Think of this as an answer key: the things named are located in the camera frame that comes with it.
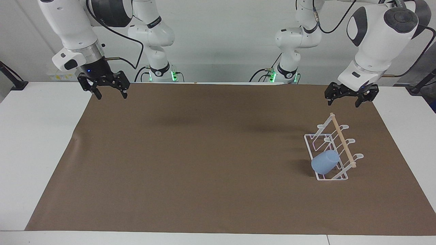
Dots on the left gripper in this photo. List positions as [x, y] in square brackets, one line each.
[362, 90]

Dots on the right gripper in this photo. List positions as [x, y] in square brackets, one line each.
[97, 68]

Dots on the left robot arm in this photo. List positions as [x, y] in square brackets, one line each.
[378, 41]

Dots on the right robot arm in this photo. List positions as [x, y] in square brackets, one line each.
[73, 27]

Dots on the light blue cup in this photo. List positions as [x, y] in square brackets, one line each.
[324, 163]

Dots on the black stand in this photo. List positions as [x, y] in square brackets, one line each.
[420, 85]
[13, 80]

